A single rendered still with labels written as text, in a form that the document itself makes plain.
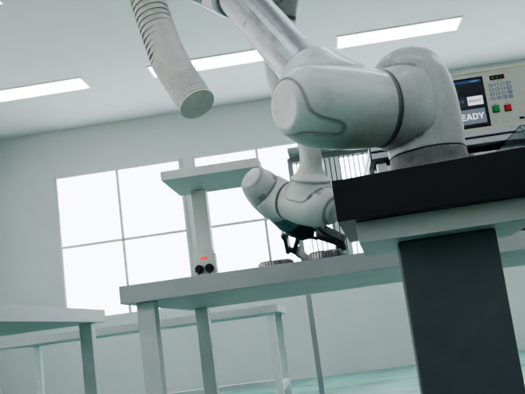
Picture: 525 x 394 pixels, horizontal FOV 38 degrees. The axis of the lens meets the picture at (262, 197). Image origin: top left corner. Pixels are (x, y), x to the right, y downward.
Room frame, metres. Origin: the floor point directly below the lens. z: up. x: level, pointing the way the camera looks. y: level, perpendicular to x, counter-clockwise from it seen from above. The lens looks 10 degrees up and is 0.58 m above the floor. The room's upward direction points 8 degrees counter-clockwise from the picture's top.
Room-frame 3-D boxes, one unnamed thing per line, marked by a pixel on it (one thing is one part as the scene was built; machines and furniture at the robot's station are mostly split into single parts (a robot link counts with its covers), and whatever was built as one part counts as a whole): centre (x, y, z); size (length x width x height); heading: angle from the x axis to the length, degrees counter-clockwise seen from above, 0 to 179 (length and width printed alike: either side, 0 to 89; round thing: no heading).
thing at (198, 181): (2.88, 0.17, 0.98); 0.37 x 0.35 x 0.46; 86
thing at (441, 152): (1.48, -0.36, 0.85); 0.22 x 0.18 x 0.06; 83
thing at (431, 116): (1.48, -0.33, 0.99); 0.18 x 0.16 x 0.22; 118
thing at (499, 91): (2.56, -0.73, 1.22); 0.44 x 0.39 x 0.20; 86
